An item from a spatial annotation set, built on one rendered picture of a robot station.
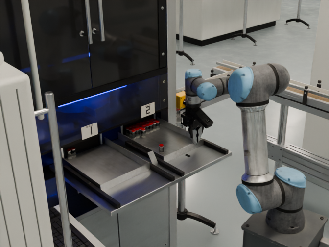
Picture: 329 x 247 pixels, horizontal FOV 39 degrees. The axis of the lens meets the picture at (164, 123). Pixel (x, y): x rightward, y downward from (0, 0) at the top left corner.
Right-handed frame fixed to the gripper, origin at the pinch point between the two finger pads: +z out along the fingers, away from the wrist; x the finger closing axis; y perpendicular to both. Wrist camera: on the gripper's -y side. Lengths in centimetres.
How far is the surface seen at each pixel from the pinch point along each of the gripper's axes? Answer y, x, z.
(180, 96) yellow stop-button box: 26.5, -14.6, -12.0
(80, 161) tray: 28, 47, 3
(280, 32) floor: 301, -493, 86
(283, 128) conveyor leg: 11, -87, 25
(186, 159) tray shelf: -3.6, 9.9, 3.6
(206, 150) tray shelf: -3.7, -3.1, 3.6
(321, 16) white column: 26, -143, -33
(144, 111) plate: 26.7, 9.6, -11.0
